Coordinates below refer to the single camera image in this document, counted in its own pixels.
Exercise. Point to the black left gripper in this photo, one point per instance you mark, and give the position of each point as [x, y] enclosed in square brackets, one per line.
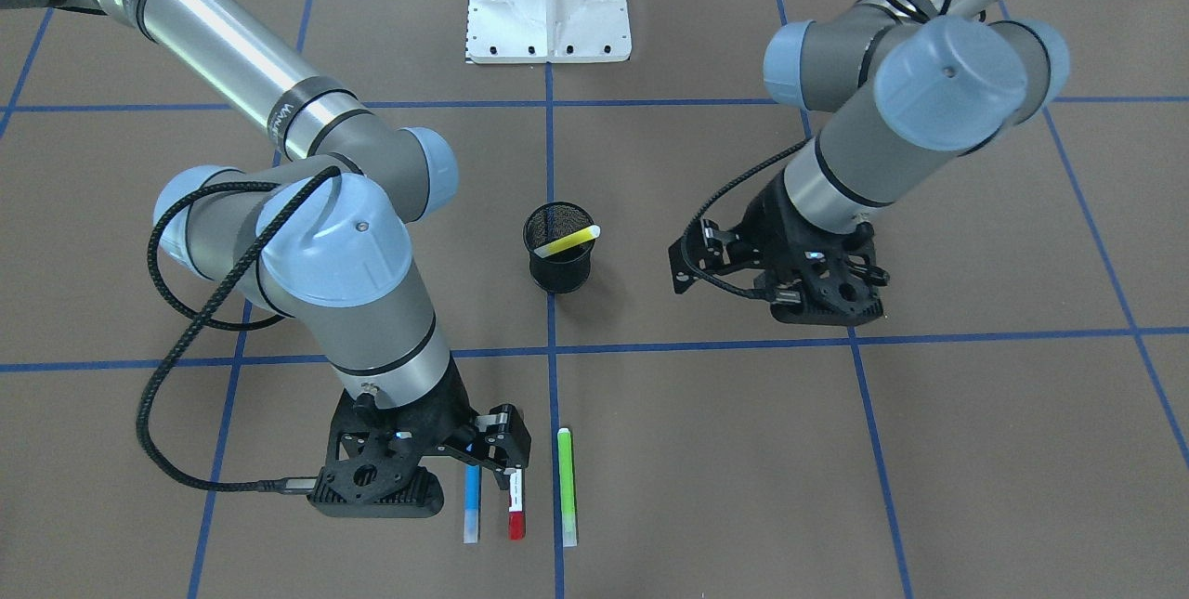
[769, 226]

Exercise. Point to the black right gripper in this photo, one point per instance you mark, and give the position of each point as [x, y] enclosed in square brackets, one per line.
[452, 406]

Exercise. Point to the blue highlighter pen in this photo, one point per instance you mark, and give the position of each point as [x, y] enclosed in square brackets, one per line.
[472, 505]

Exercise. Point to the red whiteboard marker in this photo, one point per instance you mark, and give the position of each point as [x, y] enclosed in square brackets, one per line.
[516, 517]

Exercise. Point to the green highlighter pen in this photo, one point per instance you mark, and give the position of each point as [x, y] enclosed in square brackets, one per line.
[567, 488]

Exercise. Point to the yellow highlighter pen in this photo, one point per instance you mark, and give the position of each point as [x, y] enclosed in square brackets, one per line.
[573, 240]

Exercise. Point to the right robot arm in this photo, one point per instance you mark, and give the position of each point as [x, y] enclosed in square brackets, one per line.
[322, 239]

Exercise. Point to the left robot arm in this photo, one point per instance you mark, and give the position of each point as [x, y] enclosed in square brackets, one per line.
[909, 85]

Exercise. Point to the black mesh pen holder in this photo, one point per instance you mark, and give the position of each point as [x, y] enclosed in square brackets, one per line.
[565, 272]

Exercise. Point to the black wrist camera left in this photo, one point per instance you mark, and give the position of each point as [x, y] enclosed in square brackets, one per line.
[829, 286]

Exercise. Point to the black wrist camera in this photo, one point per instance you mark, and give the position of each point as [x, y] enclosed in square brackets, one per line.
[829, 286]
[373, 470]

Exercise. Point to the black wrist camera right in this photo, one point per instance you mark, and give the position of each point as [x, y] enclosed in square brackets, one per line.
[373, 470]

